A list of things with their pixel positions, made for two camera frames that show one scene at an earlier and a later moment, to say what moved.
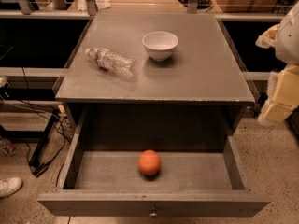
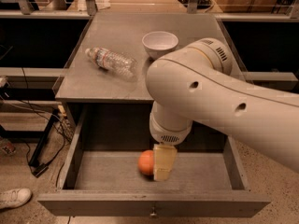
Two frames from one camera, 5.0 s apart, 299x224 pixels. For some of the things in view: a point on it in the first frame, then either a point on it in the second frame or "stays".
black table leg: x=38 y=167 stays
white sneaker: x=9 y=186 -> x=14 y=198
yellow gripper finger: x=283 y=94 -> x=164 y=158
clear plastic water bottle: x=121 y=64 stays
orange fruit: x=149 y=162 stays
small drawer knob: x=153 y=214 stays
